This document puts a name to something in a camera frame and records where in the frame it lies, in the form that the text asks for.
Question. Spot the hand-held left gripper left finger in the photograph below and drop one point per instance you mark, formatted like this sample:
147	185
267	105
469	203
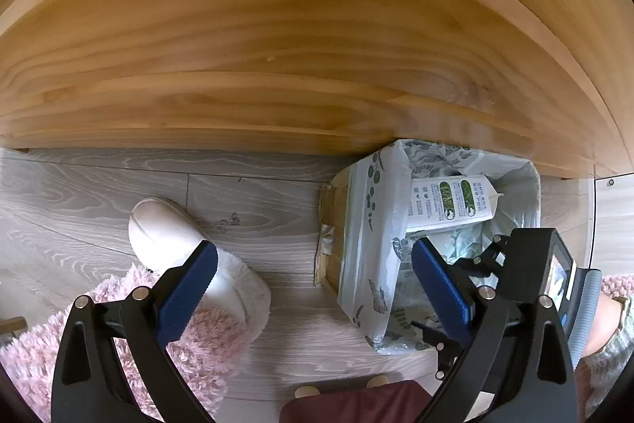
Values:
190	289

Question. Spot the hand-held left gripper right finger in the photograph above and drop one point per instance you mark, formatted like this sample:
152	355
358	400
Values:
441	289

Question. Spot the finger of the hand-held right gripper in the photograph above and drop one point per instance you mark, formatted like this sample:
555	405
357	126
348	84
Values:
446	348
488	254

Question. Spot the white milk carton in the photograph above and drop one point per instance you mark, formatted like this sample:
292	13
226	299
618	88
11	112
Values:
446	200

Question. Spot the cardboard bin with floral liner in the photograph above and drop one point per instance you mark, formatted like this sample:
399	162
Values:
361	229

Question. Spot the person's right forearm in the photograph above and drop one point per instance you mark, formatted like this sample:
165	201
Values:
607	324

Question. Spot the person's left white slipper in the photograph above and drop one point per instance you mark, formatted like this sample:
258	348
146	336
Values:
163	234

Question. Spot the wooden bed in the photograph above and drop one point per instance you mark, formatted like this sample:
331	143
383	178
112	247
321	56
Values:
297	56

